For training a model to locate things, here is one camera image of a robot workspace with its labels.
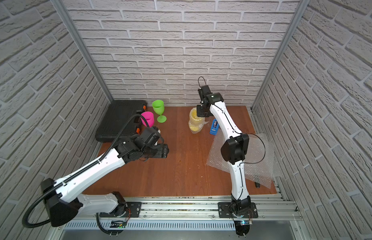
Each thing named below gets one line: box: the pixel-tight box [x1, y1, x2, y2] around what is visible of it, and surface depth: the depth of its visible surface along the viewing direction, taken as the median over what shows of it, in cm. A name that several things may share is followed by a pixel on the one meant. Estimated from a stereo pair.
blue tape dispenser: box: [209, 118, 220, 136], surface depth 105 cm
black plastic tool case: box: [95, 100, 148, 143], surface depth 105 cm
